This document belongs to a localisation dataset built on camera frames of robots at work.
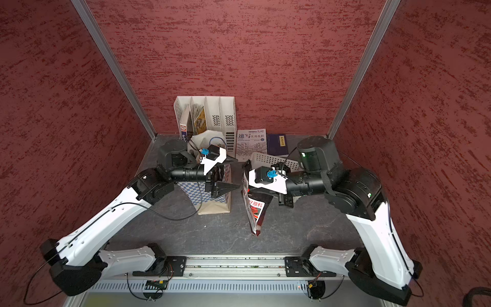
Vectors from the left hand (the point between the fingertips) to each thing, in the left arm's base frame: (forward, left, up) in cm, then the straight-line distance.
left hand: (234, 175), depth 59 cm
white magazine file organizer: (+57, +14, -22) cm, 63 cm away
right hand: (-8, -6, +5) cm, 11 cm away
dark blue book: (+47, -21, -37) cm, 63 cm away
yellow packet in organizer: (+47, +23, -19) cm, 55 cm away
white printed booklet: (+48, -3, -36) cm, 60 cm away
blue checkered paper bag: (+3, +15, -26) cm, 30 cm away
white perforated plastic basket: (+32, -9, -33) cm, 47 cm away
